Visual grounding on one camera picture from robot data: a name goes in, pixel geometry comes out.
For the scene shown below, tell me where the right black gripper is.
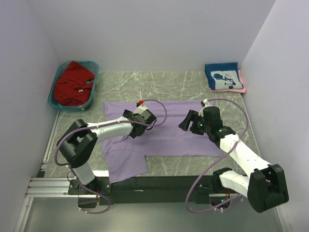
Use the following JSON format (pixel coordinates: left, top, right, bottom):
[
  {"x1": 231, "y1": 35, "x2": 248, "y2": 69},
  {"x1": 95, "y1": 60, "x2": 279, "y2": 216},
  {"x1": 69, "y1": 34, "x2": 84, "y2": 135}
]
[{"x1": 178, "y1": 110, "x2": 211, "y2": 136}]

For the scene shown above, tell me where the lilac purple t-shirt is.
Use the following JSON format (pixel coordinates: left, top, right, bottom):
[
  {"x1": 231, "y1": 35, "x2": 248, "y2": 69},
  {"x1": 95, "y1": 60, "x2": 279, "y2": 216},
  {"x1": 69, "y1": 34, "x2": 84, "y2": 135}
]
[{"x1": 102, "y1": 101, "x2": 222, "y2": 183}]

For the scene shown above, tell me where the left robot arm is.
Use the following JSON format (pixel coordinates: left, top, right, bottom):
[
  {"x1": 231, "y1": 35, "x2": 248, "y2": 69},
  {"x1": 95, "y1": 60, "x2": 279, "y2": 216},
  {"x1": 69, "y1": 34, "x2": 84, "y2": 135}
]
[{"x1": 56, "y1": 114, "x2": 156, "y2": 194}]

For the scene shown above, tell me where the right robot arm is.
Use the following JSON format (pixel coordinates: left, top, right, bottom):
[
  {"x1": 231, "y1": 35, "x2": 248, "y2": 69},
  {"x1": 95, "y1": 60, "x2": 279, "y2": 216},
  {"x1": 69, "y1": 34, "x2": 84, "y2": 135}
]
[{"x1": 179, "y1": 106, "x2": 289, "y2": 213}]

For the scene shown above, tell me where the folded blue printed t-shirt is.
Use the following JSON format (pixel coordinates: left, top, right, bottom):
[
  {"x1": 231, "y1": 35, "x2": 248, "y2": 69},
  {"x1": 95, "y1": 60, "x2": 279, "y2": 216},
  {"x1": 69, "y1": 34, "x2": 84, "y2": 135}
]
[{"x1": 204, "y1": 62, "x2": 244, "y2": 90}]

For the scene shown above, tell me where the folded pink t-shirt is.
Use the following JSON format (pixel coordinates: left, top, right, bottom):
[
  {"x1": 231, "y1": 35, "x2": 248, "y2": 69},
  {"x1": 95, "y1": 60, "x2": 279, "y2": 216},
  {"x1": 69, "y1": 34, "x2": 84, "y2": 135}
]
[{"x1": 209, "y1": 70, "x2": 245, "y2": 93}]

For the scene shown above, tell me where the black base beam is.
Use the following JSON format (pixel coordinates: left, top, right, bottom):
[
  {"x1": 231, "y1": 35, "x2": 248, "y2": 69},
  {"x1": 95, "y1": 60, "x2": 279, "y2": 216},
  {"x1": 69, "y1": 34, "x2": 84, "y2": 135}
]
[{"x1": 67, "y1": 175, "x2": 242, "y2": 206}]

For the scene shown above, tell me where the red t-shirt in basket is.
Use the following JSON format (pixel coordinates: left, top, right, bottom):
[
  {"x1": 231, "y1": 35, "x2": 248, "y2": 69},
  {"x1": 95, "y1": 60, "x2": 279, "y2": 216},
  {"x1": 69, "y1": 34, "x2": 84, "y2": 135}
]
[{"x1": 54, "y1": 61, "x2": 95, "y2": 106}]

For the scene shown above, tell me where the teal plastic basket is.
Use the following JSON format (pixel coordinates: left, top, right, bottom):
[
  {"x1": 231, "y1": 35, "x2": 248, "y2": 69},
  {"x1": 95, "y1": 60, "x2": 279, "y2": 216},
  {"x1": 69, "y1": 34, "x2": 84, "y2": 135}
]
[{"x1": 48, "y1": 61, "x2": 98, "y2": 112}]

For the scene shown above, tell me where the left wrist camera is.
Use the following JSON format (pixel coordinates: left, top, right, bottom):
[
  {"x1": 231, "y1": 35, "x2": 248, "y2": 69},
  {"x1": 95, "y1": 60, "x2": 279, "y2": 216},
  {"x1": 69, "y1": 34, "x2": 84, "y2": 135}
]
[{"x1": 123, "y1": 100, "x2": 156, "y2": 125}]

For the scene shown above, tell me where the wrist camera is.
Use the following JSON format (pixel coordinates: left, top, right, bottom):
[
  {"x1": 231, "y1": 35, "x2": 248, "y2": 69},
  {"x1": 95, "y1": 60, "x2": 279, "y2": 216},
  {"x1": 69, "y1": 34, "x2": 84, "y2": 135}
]
[
  {"x1": 198, "y1": 99, "x2": 223, "y2": 127},
  {"x1": 123, "y1": 100, "x2": 156, "y2": 125}
]

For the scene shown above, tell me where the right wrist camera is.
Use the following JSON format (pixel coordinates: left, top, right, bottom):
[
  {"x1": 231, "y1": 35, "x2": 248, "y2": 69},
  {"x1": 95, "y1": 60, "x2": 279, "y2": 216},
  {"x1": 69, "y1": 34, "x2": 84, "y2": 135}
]
[{"x1": 198, "y1": 99, "x2": 223, "y2": 127}]

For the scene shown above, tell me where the aluminium frame rail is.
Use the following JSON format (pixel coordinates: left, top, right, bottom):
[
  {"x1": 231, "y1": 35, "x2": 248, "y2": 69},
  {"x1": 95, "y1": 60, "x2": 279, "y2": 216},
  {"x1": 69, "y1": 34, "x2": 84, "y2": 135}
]
[{"x1": 14, "y1": 111, "x2": 69, "y2": 232}]

